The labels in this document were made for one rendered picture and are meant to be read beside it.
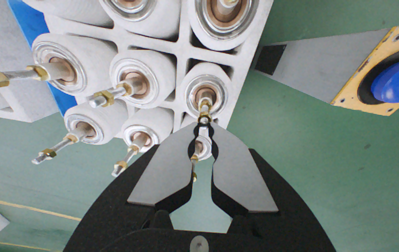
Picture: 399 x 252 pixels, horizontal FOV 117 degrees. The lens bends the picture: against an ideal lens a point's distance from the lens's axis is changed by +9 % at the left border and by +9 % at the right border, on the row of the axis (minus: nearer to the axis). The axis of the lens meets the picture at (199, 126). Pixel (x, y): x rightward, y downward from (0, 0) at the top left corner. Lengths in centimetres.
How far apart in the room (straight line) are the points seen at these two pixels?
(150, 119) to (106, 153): 59
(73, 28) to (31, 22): 20
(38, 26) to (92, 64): 29
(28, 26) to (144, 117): 36
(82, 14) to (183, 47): 16
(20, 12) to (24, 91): 18
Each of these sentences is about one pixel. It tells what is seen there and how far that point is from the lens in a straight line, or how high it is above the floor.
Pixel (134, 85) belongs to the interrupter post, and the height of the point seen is 27.
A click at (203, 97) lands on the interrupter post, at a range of 18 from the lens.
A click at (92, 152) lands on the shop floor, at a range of 89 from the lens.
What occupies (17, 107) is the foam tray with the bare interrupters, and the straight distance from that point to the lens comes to 58.
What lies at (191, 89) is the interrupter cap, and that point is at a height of 25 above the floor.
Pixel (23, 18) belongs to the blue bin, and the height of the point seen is 11.
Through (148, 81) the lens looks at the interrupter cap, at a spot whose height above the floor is 25.
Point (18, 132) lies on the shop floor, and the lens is 111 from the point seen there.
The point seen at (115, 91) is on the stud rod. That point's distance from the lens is 19.
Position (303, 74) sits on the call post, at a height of 25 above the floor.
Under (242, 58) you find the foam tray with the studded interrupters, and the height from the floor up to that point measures 18.
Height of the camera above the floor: 45
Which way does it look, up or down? 58 degrees down
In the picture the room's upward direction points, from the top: 174 degrees counter-clockwise
